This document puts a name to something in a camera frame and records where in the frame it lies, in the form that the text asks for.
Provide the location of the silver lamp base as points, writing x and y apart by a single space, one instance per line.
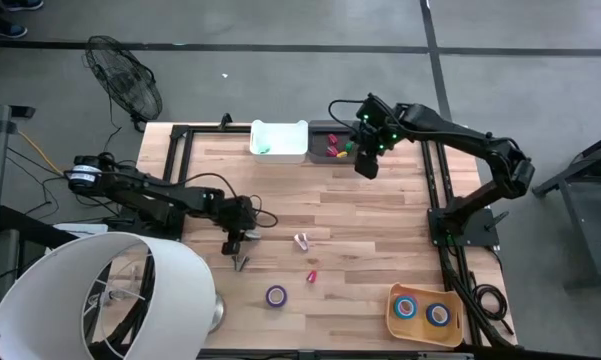
218 312

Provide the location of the black aluminium table frame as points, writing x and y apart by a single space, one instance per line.
177 165

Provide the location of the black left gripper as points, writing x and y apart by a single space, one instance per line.
237 215

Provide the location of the light blue tape roll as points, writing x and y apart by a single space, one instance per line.
397 306

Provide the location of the purple tape roll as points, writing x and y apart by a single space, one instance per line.
269 296

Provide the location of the dark metal table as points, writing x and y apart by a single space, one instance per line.
585 200

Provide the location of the person's shoe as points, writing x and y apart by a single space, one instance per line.
25 4
7 29

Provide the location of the pink stapler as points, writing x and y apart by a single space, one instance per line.
302 242

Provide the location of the white plastic bin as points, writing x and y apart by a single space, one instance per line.
280 137

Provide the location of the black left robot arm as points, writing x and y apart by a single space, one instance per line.
145 192

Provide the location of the grey translucent plastic bin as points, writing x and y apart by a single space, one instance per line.
320 150

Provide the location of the tan plastic bin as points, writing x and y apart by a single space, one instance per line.
422 332

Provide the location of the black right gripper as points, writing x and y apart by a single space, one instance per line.
375 135

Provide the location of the white flat box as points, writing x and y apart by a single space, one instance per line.
82 230

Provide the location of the yellow staple remover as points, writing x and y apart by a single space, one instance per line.
342 154

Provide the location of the black frame clamp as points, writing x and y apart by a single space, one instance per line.
225 120

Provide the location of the green staple remover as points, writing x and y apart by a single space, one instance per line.
349 146

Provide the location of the dark blue tape roll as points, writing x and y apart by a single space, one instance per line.
430 314

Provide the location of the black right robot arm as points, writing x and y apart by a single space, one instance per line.
460 132

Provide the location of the teal stapler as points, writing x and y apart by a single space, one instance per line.
264 148

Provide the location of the white lamp shade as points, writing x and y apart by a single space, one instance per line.
180 300

